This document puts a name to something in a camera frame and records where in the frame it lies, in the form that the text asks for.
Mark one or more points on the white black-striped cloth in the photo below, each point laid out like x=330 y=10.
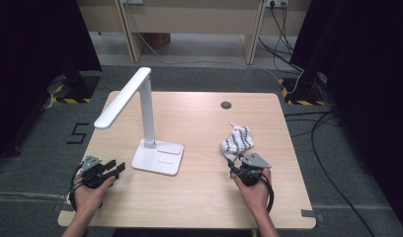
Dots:
x=237 y=140

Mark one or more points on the person's left hand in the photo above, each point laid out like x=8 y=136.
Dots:
x=89 y=197

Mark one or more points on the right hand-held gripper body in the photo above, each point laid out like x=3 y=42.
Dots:
x=254 y=161

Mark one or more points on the black stand base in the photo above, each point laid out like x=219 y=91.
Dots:
x=303 y=94
x=81 y=86

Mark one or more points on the white wall socket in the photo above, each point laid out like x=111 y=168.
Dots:
x=277 y=2

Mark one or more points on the white desk lamp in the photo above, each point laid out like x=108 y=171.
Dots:
x=146 y=105

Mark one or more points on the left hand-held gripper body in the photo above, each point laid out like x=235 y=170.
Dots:
x=91 y=171

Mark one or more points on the black curtain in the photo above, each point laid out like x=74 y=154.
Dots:
x=370 y=82
x=25 y=65

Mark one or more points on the grey tape strip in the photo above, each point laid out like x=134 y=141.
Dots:
x=309 y=213
x=66 y=207

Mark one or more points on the person's right hand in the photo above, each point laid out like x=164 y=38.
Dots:
x=257 y=196

